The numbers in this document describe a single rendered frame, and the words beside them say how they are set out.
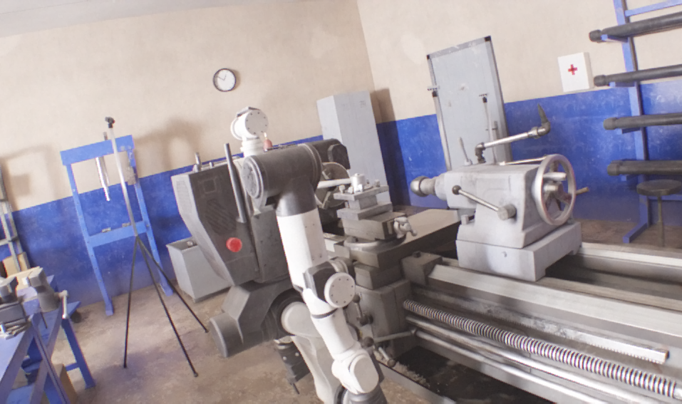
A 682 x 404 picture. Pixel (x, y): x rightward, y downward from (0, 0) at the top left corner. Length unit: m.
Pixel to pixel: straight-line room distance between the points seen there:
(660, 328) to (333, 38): 6.28
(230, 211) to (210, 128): 4.86
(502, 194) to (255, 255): 0.80
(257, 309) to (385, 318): 0.64
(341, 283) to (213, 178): 0.37
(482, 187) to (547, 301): 0.47
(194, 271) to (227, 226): 3.45
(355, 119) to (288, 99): 1.00
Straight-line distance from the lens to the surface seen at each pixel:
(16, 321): 2.20
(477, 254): 1.51
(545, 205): 1.36
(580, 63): 4.55
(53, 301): 2.16
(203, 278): 4.51
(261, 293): 1.12
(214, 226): 1.01
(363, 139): 6.18
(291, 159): 0.90
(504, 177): 1.44
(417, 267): 1.58
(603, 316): 1.19
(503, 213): 1.38
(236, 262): 1.04
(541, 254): 1.39
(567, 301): 1.25
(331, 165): 2.48
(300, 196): 0.91
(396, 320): 1.65
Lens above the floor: 1.39
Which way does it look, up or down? 9 degrees down
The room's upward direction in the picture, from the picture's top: 11 degrees counter-clockwise
